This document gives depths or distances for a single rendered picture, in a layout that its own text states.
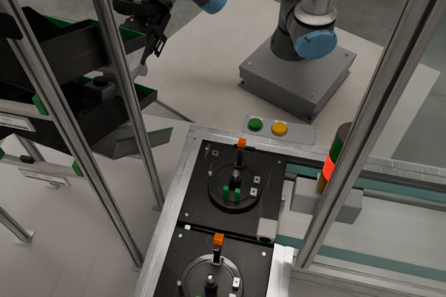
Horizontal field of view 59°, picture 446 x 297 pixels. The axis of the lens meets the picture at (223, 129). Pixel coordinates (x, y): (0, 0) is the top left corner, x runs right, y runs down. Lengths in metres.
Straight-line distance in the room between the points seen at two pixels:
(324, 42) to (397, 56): 0.73
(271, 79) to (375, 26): 1.98
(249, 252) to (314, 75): 0.62
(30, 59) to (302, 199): 0.50
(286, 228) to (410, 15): 0.75
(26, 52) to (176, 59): 1.05
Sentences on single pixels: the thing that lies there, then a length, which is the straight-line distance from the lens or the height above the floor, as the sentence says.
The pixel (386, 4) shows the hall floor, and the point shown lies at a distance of 3.42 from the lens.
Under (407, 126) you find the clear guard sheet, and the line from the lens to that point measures 0.53.
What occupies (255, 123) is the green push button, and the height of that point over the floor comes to 0.97.
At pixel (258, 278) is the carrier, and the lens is 0.95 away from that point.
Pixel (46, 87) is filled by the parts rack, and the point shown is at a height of 1.53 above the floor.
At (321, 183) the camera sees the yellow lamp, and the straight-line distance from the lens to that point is 0.69.
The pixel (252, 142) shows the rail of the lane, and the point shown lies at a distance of 1.12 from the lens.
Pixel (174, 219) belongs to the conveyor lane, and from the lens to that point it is 1.01.
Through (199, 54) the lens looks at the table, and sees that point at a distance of 1.51.
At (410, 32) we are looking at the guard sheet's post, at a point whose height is 1.64.
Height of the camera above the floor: 1.88
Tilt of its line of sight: 53 degrees down
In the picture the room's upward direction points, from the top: straight up
